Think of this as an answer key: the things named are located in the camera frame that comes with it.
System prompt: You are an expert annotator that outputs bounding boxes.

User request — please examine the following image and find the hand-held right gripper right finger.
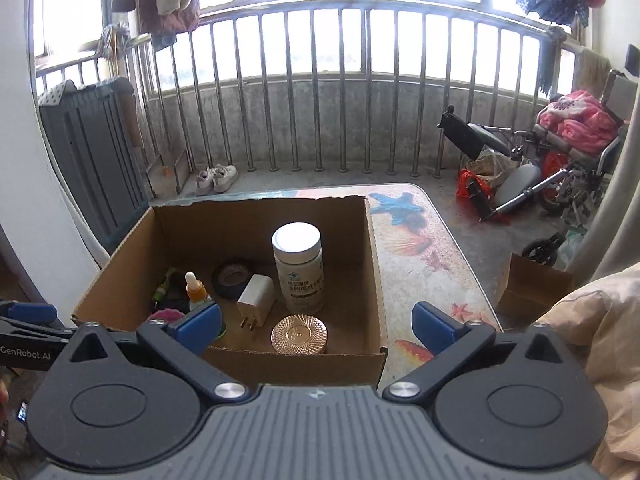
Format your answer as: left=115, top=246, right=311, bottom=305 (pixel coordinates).
left=382, top=301, right=571, bottom=406

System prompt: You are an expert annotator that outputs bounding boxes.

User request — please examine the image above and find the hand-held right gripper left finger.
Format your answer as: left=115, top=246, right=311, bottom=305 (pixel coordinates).
left=67, top=302, right=248, bottom=406

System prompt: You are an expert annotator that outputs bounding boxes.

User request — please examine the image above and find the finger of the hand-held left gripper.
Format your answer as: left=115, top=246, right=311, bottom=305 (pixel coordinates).
left=0, top=300, right=78, bottom=343

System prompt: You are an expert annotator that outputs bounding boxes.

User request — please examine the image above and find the glass dropper bottle orange collar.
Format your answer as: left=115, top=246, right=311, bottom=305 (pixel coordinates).
left=184, top=271, right=215, bottom=311

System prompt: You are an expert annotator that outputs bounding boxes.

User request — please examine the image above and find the pink cup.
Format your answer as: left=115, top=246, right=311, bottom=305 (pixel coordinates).
left=148, top=308, right=186, bottom=326

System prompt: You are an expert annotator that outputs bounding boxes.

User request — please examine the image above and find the black tape roll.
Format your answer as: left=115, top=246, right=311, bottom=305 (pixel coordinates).
left=211, top=259, right=258, bottom=302

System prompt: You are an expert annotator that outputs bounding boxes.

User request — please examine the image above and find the black cosmetic tube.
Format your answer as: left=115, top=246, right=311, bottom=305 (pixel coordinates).
left=167, top=269, right=191, bottom=306

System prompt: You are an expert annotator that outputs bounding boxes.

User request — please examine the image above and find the small green tube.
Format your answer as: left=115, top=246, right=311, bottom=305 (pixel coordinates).
left=152, top=267, right=176, bottom=306

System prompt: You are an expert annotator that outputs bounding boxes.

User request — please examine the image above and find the white charger plug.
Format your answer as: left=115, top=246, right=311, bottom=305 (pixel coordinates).
left=236, top=274, right=277, bottom=332

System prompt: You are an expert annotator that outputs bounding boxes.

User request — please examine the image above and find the gold round jar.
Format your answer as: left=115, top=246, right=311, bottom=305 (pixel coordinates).
left=270, top=314, right=330, bottom=356

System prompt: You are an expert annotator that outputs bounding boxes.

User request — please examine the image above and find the white capped plastic bottle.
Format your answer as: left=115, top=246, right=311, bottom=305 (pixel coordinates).
left=271, top=222, right=326, bottom=313

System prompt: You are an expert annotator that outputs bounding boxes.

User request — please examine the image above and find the brown cardboard box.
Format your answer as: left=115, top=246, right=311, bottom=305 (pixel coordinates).
left=71, top=195, right=388, bottom=391

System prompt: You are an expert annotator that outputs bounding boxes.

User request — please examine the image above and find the small cardboard box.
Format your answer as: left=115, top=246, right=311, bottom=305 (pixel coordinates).
left=495, top=252, right=576, bottom=318

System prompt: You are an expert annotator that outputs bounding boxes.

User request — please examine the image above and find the black small wheel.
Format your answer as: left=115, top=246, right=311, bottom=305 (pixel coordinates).
left=522, top=232, right=566, bottom=266

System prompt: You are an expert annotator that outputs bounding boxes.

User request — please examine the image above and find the white sneaker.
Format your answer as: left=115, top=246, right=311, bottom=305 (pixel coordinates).
left=195, top=167, right=218, bottom=197
left=212, top=164, right=239, bottom=194

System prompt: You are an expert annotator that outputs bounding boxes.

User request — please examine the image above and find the grey metal dustpan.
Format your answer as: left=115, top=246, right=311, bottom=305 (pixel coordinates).
left=147, top=149, right=193, bottom=196

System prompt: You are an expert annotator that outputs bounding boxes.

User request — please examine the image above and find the red plastic bag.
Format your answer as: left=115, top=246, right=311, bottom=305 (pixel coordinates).
left=456, top=167, right=493, bottom=201

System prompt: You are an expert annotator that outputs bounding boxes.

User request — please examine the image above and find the grey folded cabinet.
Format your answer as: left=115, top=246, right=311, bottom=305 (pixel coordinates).
left=39, top=77, right=151, bottom=256

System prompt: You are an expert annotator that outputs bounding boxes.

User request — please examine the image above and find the white plastic bag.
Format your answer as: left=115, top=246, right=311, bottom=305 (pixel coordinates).
left=470, top=149, right=516, bottom=186

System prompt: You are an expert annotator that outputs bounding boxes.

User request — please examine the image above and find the beige quilt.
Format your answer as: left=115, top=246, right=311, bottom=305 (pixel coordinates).
left=535, top=260, right=640, bottom=480

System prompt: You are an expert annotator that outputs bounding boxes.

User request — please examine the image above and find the folded wheelchair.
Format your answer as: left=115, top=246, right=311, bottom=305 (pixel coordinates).
left=437, top=70, right=632, bottom=223

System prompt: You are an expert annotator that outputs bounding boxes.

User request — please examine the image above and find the white curtain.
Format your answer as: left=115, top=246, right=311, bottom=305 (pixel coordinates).
left=565, top=105, right=640, bottom=286

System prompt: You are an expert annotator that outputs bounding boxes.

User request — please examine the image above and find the brown leaning board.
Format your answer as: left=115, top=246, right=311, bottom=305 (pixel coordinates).
left=122, top=91, right=146, bottom=148

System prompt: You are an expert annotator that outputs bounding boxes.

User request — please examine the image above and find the white dotted cloth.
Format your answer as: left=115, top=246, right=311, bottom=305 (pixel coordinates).
left=37, top=79, right=76, bottom=107

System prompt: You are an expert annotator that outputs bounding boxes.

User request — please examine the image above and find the pink blanket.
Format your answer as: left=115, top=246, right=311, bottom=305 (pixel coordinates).
left=537, top=90, right=623, bottom=153

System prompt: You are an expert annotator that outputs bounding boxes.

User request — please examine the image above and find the tan towel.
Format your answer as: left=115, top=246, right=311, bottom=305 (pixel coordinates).
left=580, top=52, right=611, bottom=96

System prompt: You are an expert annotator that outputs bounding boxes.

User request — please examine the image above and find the metal balcony railing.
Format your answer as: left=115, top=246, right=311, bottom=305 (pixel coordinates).
left=35, top=0, right=591, bottom=178

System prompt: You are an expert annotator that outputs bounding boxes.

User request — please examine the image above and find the dark blue hanging garment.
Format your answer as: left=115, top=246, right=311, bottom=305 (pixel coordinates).
left=516, top=0, right=591, bottom=28

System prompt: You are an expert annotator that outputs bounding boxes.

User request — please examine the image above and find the string mop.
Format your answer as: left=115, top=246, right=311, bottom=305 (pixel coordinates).
left=97, top=24, right=133, bottom=76

